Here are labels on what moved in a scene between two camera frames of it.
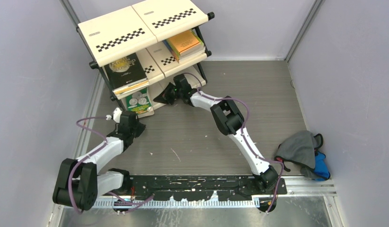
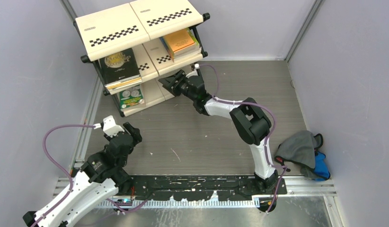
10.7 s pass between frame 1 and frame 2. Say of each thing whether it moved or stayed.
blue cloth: stayed
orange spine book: moved
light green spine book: moved
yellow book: moved
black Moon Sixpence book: moved
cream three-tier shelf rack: stayed
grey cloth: stayed
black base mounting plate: stayed
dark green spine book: moved
